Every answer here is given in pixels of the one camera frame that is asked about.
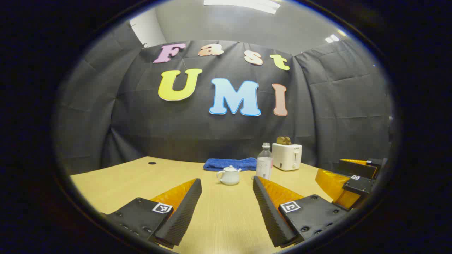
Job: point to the clear water bottle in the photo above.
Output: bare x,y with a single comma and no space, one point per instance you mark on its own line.
264,165

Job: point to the blue towel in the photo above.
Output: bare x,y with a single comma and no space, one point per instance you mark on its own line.
219,164

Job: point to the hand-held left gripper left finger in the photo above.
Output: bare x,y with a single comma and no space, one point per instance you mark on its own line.
183,215

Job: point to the white toaster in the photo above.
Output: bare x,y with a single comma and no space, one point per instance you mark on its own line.
286,157

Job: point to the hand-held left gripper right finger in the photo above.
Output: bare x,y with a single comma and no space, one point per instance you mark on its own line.
270,215

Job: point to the white teacup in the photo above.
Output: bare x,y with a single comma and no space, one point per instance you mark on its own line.
229,179

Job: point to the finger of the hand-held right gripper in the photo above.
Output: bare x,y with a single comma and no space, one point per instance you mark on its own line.
356,169
362,186

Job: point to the small ceiling light panel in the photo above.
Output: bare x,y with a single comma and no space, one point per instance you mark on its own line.
332,38

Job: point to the long ceiling light panel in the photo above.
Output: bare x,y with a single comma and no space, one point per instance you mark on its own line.
243,4

